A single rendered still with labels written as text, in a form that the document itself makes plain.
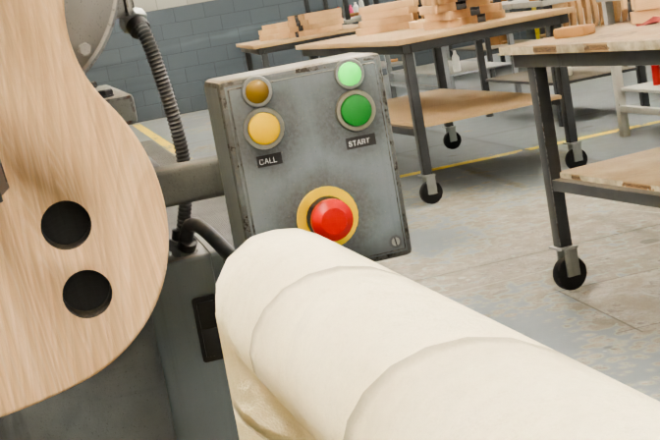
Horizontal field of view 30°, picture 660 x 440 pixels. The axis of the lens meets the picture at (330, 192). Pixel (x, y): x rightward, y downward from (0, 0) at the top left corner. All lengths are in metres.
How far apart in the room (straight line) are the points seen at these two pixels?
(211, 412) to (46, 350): 0.45
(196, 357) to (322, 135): 0.34
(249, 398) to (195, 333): 1.12
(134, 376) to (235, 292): 1.10
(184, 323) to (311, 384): 1.18
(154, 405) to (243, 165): 0.33
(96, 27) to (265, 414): 0.91
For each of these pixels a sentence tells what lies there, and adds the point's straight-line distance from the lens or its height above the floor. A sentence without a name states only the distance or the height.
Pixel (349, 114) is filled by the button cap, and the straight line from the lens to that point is 1.16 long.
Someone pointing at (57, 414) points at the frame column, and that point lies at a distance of 1.35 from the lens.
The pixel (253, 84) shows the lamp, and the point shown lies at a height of 1.11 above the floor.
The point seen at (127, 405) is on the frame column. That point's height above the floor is 0.79.
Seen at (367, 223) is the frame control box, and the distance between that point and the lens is 1.18.
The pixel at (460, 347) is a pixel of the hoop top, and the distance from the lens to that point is 0.16.
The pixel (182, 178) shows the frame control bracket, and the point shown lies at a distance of 1.25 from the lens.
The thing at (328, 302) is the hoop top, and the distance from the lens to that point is 0.20.
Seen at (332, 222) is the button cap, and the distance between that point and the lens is 1.15.
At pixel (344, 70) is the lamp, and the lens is 1.16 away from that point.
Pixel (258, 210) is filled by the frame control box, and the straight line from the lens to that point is 1.16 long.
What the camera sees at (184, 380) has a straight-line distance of 1.39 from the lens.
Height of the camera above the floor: 1.18
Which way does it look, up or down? 9 degrees down
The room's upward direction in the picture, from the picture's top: 10 degrees counter-clockwise
